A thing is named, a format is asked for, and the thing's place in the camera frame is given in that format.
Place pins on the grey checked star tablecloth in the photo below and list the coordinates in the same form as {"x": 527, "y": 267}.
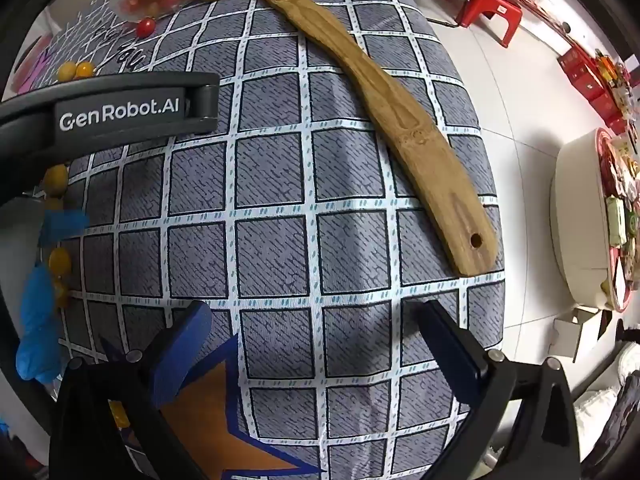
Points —
{"x": 275, "y": 185}

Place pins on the open cardboard box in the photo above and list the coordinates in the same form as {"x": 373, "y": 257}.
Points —
{"x": 575, "y": 332}

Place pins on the dark cloth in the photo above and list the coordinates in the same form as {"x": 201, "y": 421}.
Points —
{"x": 620, "y": 435}

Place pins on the white round table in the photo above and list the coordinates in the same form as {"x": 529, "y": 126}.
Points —
{"x": 577, "y": 225}

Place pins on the yellow cherry tomato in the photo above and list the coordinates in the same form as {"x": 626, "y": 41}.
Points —
{"x": 85, "y": 69}
{"x": 59, "y": 261}
{"x": 55, "y": 180}
{"x": 66, "y": 71}

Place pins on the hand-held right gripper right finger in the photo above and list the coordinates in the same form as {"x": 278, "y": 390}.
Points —
{"x": 445, "y": 345}

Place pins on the red snack platter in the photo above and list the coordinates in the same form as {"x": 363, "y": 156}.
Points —
{"x": 612, "y": 185}

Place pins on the long wooden paddle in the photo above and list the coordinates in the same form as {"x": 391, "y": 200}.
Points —
{"x": 400, "y": 125}

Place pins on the person's left hand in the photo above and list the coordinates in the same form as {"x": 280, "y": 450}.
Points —
{"x": 35, "y": 320}

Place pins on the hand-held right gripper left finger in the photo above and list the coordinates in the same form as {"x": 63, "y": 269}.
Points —
{"x": 186, "y": 347}

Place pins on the red cherry tomato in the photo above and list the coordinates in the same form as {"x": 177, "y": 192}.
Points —
{"x": 146, "y": 26}

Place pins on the red plastic stool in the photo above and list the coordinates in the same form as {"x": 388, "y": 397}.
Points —
{"x": 487, "y": 2}

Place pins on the red gift box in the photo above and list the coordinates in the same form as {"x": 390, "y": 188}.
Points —
{"x": 575, "y": 67}
{"x": 602, "y": 102}

